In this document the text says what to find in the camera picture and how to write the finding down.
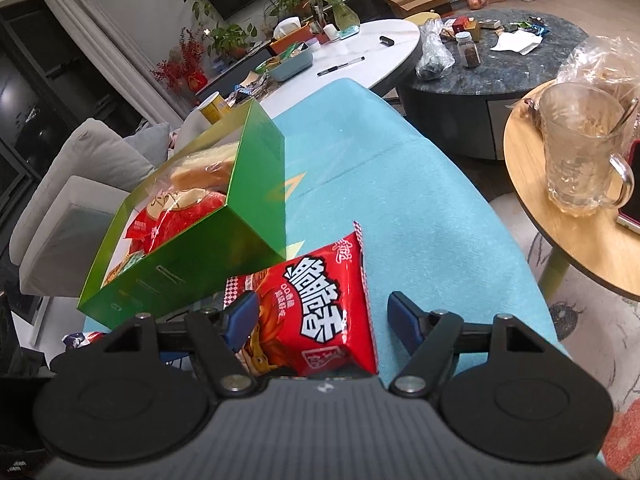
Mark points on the green gift box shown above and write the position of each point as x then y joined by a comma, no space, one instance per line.
210,260

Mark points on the light blue table cover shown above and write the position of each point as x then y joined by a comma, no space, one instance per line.
400,185

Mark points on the small black cylinder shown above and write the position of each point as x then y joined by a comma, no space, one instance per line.
387,40

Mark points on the bushy potted plant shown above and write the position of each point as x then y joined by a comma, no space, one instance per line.
230,40

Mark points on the small white cup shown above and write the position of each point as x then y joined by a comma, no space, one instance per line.
330,32

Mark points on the sliced bread packet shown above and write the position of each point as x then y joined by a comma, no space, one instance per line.
205,172

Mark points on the dark glass balcony door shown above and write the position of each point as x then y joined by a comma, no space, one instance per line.
20,90

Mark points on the blue plastic basket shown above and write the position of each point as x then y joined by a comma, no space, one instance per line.
290,67

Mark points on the white oval coffee table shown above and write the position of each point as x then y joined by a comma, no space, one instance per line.
385,60

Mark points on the red berry decoration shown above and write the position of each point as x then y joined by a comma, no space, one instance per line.
180,65

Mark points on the dark marble round table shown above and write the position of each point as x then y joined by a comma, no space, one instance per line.
510,90

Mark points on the small colourful wrappers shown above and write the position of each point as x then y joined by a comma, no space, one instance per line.
525,26

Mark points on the red snack packet white lettering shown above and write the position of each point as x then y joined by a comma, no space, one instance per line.
320,300

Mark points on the crinkled clear plastic bag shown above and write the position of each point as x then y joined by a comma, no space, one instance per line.
600,60

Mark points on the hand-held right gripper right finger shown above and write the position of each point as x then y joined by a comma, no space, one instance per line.
405,322

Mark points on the white curtain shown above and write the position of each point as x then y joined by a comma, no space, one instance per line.
115,55

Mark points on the pile of small wrappers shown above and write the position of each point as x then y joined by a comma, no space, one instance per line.
252,85

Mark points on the light grey sofa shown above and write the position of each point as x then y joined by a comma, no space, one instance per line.
75,160

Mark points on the black pen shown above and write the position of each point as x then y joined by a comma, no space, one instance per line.
340,66

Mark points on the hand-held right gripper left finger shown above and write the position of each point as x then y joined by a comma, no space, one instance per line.
240,317

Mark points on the patterned rug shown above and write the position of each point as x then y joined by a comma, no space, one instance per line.
590,340

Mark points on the metal spoon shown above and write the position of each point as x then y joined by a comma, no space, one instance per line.
625,115

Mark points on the clear red bread packet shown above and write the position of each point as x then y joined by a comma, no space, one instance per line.
185,220

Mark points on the small red box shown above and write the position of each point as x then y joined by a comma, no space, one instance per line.
465,27

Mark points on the smartphone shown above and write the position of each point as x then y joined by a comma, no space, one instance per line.
632,190

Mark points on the orange tissue box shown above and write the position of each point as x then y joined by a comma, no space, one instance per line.
292,40

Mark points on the white paper sheet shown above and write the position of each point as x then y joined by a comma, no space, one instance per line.
515,42

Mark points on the yellow canister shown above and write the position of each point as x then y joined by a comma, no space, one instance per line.
215,109

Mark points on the small glass jar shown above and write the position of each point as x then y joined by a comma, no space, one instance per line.
468,52

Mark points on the clear bag with dark contents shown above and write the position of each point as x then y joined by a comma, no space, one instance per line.
434,55

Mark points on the round wooden side table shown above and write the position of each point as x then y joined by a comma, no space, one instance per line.
565,240

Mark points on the glass mug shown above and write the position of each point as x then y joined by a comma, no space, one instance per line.
575,160

